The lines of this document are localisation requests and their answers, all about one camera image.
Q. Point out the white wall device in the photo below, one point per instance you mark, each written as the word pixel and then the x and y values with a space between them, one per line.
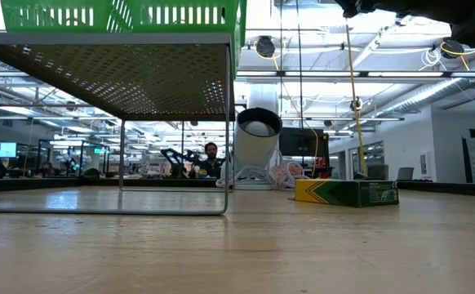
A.
pixel 425 163

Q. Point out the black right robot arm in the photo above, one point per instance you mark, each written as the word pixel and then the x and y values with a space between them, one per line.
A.
pixel 466 20

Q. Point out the black background robot arm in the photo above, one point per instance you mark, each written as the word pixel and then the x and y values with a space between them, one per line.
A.
pixel 176 159

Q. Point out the green plastic organizer tray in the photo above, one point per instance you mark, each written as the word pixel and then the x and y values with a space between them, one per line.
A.
pixel 98 38

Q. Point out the green plastic basket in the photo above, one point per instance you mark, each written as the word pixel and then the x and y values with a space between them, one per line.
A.
pixel 58 28
pixel 180 28

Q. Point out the grey laptop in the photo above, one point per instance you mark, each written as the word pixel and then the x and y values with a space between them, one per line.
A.
pixel 405 175

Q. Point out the silver ceiling duct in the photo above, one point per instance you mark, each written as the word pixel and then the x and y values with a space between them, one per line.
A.
pixel 425 94

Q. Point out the black aluminium table frame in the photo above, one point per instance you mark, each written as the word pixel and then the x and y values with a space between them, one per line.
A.
pixel 37 184

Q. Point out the person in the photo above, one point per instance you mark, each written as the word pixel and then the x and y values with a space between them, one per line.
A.
pixel 212 167

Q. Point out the yellow green crayon box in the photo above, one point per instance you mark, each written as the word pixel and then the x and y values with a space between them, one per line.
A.
pixel 331 194

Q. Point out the black computer case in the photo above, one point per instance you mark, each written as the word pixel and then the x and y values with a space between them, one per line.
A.
pixel 303 143

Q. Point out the lit computer monitor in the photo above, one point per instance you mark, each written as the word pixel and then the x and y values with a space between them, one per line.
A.
pixel 2 150

